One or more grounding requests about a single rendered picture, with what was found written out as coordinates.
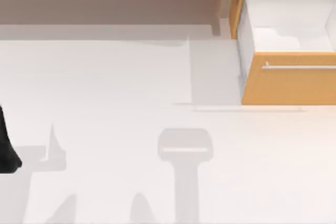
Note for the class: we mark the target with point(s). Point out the white pulled-out drawer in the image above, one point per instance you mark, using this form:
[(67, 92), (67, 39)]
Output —
[(286, 22)]

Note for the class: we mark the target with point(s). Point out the pale wooden drawer front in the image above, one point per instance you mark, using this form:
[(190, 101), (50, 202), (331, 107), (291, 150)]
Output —
[(288, 87)]

